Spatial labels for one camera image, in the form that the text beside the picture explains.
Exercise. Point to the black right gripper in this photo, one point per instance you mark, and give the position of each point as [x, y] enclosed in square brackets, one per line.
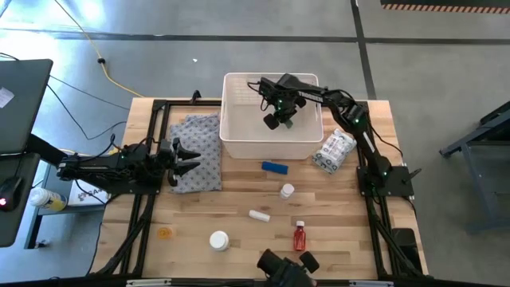
[285, 105]

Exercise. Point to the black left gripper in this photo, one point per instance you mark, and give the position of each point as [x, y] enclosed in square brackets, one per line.
[166, 157]

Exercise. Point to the blue rectangular block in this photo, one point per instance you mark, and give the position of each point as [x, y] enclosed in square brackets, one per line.
[275, 167]

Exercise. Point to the white printed gauze packet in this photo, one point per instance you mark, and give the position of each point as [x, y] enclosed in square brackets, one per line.
[334, 150]

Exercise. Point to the small white pill bottle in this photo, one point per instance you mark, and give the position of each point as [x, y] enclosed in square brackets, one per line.
[287, 191]

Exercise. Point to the large white-capped bottle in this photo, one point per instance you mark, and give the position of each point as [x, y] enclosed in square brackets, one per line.
[219, 241]

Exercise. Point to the white plastic tube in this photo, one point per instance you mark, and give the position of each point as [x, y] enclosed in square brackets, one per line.
[259, 215]

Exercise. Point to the red medicine bottle white cap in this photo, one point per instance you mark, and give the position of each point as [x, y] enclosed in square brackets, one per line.
[299, 238]

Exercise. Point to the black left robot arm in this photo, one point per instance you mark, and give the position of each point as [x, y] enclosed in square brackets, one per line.
[99, 169]

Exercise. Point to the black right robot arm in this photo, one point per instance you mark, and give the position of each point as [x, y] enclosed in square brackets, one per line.
[368, 141]

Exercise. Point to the white plastic basket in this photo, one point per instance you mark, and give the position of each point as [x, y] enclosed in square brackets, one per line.
[247, 137]

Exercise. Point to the grey patterned cloth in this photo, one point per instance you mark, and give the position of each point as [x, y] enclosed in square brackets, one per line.
[203, 131]

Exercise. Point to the black table clamp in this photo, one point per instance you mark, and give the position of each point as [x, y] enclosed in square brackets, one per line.
[196, 95]

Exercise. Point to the small orange disc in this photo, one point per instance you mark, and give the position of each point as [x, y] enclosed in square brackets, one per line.
[165, 233]

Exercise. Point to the white cardboard box with logo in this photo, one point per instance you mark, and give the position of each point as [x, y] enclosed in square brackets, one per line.
[87, 198]

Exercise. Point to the black diagonal bar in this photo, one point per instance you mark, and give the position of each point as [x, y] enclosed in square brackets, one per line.
[44, 145]

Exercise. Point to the white and yellow bottle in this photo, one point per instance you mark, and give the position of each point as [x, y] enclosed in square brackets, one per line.
[48, 199]

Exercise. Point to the black knobbed device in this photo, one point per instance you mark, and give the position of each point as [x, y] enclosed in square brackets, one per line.
[285, 273]

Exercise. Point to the grey metal stand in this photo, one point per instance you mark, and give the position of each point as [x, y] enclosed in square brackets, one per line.
[34, 231]

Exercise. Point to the dark grey laptop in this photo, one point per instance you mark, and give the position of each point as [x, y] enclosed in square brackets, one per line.
[24, 115]

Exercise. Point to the black phone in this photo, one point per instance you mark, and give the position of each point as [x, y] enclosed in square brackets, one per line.
[406, 247]

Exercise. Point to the black computer mouse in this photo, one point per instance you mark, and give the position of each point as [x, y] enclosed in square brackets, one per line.
[10, 193]

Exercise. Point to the black desk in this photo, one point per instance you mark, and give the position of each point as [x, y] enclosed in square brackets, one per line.
[16, 223]

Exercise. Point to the orange black striped strip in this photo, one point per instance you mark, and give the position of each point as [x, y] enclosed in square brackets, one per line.
[446, 8]

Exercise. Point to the blue-grey metal cart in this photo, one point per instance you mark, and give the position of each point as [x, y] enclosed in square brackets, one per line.
[486, 159]

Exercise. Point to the black aluminium table frame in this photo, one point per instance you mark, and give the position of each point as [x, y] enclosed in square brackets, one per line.
[183, 103]

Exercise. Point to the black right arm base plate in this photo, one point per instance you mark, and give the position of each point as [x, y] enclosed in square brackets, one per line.
[400, 181]

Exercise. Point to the white frame bracket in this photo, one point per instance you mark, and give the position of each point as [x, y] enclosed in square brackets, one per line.
[372, 284]
[147, 283]

